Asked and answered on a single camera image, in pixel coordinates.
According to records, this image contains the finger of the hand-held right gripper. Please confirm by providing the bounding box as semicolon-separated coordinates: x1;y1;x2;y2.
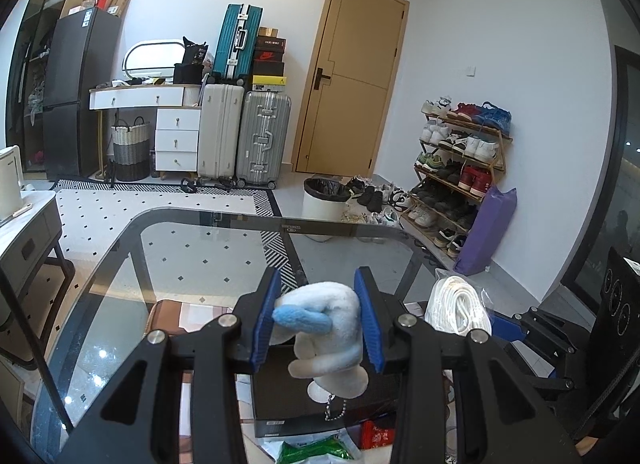
500;344;578;395
490;310;593;360

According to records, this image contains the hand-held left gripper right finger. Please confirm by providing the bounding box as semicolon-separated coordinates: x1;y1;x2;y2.
352;266;581;464

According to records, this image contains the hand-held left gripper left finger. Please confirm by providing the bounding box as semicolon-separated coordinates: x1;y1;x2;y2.
55;266;283;464

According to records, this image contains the white blue plush toy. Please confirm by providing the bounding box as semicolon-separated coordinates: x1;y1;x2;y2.
271;281;372;425

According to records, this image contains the white cable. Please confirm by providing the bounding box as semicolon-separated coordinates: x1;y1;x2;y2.
424;274;494;338

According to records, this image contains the black cardboard box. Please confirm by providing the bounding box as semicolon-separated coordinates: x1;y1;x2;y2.
250;356;402;440

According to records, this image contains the red packet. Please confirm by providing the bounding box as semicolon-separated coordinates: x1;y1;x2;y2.
359;419;399;451

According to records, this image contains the green packet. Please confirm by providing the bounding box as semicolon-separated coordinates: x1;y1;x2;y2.
275;435;364;464

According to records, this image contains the printed table mat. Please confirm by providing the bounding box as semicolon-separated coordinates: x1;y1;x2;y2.
147;298;263;464

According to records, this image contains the purple bag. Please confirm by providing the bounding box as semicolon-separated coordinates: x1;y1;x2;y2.
453;185;519;277

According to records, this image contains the pile of floor shoes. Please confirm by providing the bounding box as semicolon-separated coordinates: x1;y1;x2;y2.
341;174;417;229

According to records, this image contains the white trash bin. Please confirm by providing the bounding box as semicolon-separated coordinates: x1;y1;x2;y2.
301;176;352;221

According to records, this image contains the black white patterned rug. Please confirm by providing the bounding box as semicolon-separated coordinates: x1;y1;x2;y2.
51;178;307;297

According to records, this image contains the silver suitcase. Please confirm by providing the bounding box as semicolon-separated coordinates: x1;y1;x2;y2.
234;90;293;190

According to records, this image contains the wooden shoe rack with shoes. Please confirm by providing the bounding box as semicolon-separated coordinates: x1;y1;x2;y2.
402;96;513;259

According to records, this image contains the white suitcase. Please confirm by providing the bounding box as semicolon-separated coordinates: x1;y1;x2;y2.
196;83;245;186

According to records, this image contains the white vanity desk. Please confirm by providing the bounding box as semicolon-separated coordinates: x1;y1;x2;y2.
88;83;205;181

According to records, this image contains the grey woven laundry basket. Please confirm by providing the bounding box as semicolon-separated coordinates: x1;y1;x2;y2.
110;115;152;183

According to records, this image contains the tan wooden door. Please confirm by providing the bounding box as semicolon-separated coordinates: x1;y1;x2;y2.
291;0;411;176

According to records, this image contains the grey side table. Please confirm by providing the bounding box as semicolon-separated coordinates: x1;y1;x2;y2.
0;189;77;371

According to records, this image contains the black storage box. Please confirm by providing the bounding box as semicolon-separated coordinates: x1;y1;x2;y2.
173;62;206;85

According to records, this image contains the teal suitcase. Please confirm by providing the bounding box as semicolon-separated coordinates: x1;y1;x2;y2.
213;3;264;83

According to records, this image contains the white appliance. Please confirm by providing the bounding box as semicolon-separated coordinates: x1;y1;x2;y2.
0;145;34;226

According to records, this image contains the oval mirror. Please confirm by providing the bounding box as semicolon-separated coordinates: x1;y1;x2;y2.
122;38;189;81

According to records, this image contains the black fridge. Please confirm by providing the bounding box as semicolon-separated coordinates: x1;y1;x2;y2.
41;7;124;181

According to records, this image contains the dark glass cabinet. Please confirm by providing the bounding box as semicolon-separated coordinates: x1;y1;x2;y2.
4;0;112;180

